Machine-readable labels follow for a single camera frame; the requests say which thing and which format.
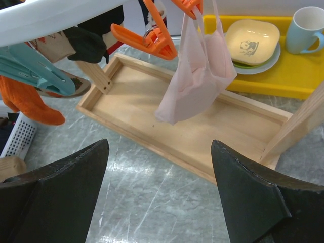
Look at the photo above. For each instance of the orange sock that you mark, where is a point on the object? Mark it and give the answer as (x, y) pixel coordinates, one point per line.
(24, 98)

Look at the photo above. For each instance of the white round clip hanger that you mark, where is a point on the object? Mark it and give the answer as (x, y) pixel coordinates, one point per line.
(34, 19)

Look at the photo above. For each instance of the teal clothes peg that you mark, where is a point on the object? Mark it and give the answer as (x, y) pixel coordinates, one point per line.
(24, 64)

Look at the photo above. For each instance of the black socks on hanger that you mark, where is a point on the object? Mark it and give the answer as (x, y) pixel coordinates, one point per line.
(87, 39)

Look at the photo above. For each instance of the light blue mug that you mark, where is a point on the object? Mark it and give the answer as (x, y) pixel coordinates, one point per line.
(305, 32)

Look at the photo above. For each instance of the white plastic basket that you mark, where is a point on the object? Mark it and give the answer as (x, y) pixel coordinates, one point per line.
(20, 138)

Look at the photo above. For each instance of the wooden hanger rack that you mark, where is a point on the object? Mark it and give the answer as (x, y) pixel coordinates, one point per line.
(140, 101)

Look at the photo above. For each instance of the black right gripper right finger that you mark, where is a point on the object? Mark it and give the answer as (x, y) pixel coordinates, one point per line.
(259, 202)

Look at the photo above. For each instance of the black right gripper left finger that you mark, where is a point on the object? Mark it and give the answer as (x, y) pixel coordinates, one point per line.
(54, 203)

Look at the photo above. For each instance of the orange clothes peg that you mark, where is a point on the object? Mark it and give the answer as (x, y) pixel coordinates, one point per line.
(156, 41)

